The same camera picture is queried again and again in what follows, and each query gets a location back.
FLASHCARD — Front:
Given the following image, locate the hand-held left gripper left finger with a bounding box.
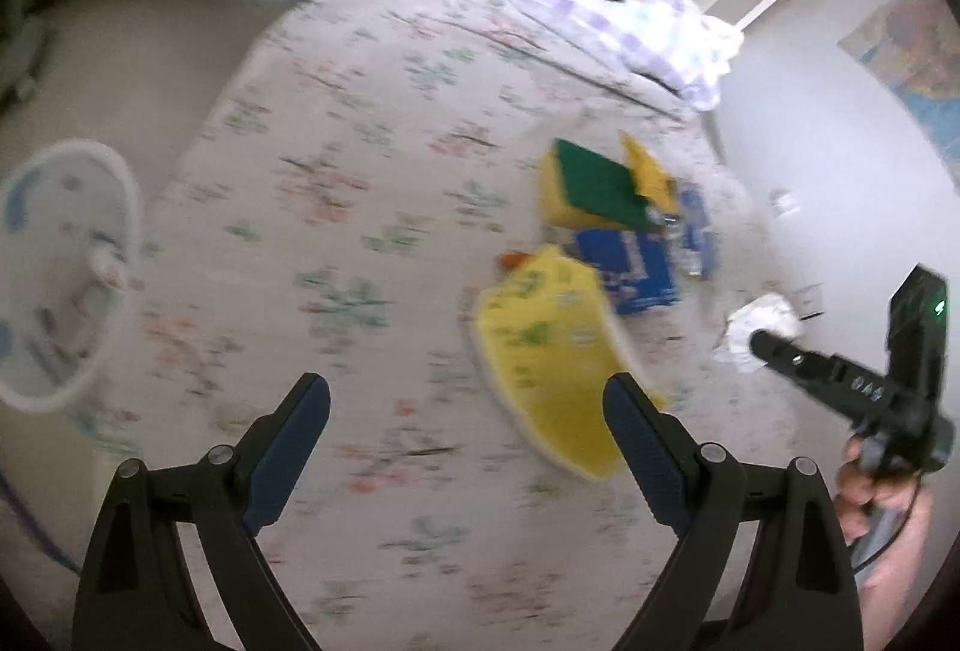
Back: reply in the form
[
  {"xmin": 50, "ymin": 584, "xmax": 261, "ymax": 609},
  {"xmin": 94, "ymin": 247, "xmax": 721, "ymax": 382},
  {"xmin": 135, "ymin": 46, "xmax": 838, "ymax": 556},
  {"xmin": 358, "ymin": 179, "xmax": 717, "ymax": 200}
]
[{"xmin": 71, "ymin": 372, "xmax": 332, "ymax": 651}]

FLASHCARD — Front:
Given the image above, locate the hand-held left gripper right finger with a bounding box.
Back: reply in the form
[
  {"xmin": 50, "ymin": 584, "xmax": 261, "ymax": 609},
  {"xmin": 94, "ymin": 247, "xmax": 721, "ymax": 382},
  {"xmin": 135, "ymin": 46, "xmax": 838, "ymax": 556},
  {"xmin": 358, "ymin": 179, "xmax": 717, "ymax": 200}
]
[{"xmin": 603, "ymin": 372, "xmax": 863, "ymax": 651}]

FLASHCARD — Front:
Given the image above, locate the blue cardboard box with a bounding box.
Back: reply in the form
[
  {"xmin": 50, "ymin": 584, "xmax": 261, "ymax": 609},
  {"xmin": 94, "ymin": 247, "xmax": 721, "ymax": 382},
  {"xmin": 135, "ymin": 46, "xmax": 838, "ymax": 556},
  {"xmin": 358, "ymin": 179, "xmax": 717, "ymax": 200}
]
[{"xmin": 571, "ymin": 226, "xmax": 682, "ymax": 316}]

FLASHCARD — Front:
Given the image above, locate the blue plastic packet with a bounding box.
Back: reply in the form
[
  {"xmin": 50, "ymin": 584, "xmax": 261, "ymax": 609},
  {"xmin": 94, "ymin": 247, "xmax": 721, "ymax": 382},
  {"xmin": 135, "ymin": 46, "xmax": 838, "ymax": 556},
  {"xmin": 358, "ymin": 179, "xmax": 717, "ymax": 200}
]
[{"xmin": 670, "ymin": 180, "xmax": 719, "ymax": 281}]

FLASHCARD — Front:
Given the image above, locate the small yellow packet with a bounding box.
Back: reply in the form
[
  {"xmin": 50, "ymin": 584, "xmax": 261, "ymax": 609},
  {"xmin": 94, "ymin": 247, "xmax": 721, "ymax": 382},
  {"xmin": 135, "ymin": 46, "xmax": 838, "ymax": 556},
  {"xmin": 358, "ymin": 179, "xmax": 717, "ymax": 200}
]
[{"xmin": 619, "ymin": 130, "xmax": 677, "ymax": 211}]

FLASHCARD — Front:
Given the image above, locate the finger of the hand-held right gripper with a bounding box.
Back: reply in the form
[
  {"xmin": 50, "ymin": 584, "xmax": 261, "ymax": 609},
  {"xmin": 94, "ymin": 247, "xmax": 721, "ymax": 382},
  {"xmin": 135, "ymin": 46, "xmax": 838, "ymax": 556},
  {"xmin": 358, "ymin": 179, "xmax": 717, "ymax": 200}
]
[{"xmin": 748, "ymin": 329, "xmax": 895, "ymax": 428}]

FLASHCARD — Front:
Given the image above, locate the blue cable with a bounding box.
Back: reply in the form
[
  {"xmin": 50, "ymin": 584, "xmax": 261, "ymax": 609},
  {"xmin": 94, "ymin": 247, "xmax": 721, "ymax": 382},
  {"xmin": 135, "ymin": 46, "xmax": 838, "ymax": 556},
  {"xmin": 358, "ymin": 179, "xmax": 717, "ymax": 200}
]
[{"xmin": 0, "ymin": 467, "xmax": 82, "ymax": 575}]

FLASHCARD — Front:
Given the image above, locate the floral bed sheet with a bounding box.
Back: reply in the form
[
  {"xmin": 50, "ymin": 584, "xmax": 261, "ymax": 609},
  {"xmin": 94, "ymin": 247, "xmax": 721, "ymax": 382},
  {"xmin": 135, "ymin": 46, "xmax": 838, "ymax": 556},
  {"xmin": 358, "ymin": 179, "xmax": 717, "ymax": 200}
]
[{"xmin": 45, "ymin": 0, "xmax": 848, "ymax": 651}]

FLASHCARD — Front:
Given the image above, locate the white tissue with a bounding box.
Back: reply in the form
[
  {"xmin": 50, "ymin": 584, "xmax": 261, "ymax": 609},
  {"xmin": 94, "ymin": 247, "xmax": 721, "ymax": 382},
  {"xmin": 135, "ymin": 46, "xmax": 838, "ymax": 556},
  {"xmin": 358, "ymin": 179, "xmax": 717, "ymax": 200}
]
[{"xmin": 714, "ymin": 293, "xmax": 802, "ymax": 368}]

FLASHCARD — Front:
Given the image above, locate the person's right forearm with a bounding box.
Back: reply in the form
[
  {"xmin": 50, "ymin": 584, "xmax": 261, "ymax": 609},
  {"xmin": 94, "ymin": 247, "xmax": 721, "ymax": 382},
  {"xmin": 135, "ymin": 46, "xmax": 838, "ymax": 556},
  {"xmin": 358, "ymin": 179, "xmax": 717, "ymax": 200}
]
[{"xmin": 859, "ymin": 487, "xmax": 940, "ymax": 651}]

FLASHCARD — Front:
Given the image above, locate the person's right hand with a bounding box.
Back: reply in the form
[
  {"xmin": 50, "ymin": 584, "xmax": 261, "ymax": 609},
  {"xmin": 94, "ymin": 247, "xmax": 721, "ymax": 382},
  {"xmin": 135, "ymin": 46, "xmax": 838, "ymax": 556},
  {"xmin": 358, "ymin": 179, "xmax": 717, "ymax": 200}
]
[{"xmin": 835, "ymin": 435, "xmax": 935, "ymax": 547}]

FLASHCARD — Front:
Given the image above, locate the yellow sponge with green pad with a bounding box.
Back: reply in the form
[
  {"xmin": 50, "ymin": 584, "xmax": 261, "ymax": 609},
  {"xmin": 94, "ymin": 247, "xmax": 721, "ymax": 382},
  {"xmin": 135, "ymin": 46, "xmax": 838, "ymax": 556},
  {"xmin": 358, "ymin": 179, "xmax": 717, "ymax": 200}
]
[{"xmin": 541, "ymin": 138, "xmax": 655, "ymax": 230}]

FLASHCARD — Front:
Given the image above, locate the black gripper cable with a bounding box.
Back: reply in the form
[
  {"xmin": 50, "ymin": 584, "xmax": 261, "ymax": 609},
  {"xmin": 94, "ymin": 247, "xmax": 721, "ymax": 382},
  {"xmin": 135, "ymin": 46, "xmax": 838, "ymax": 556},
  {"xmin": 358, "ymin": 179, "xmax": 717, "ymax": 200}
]
[{"xmin": 847, "ymin": 477, "xmax": 922, "ymax": 573}]

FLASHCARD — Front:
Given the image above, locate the wall map poster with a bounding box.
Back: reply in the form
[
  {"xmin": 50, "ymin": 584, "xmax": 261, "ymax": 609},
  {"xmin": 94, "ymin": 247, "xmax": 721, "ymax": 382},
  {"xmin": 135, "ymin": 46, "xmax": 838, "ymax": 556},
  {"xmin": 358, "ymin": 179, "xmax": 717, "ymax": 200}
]
[{"xmin": 838, "ymin": 0, "xmax": 960, "ymax": 187}]

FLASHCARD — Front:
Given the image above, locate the white electric fan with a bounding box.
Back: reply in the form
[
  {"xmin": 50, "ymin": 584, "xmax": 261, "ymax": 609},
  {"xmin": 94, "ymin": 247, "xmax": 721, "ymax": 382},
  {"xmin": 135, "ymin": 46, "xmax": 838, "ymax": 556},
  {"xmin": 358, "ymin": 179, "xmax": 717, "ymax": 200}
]
[{"xmin": 0, "ymin": 141, "xmax": 145, "ymax": 410}]

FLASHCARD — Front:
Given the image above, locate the yellow snack bag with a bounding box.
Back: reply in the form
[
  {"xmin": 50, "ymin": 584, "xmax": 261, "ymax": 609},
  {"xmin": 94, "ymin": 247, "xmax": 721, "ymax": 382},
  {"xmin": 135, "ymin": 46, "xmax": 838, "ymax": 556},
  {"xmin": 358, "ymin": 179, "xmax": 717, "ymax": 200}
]
[{"xmin": 470, "ymin": 244, "xmax": 667, "ymax": 481}]

